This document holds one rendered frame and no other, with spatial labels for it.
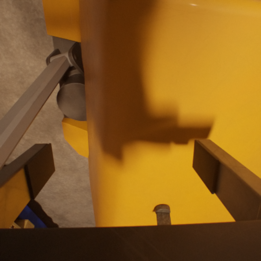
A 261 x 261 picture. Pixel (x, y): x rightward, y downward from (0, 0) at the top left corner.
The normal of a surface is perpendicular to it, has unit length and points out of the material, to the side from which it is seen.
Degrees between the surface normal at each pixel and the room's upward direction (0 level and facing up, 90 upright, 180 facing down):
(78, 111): 0
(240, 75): 0
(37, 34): 0
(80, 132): 22
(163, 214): 90
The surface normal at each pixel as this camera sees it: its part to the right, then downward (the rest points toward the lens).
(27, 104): 0.48, -0.66
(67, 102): -0.01, 0.65
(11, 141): 0.96, -0.21
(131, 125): -0.45, 0.55
